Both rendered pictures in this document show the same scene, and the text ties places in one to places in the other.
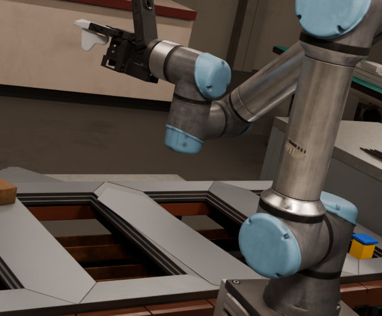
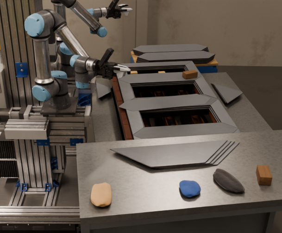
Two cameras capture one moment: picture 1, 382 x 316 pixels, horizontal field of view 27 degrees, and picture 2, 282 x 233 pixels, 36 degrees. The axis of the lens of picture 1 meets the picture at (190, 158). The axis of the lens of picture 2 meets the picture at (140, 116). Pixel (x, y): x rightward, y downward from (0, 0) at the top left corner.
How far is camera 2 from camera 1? 4.26 m
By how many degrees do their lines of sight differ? 103
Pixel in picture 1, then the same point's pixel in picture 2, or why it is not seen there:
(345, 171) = not seen: hidden behind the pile
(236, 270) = (136, 107)
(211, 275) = (133, 101)
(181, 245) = (156, 101)
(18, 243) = (153, 76)
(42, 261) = (142, 78)
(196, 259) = (145, 101)
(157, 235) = (164, 98)
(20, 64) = not seen: outside the picture
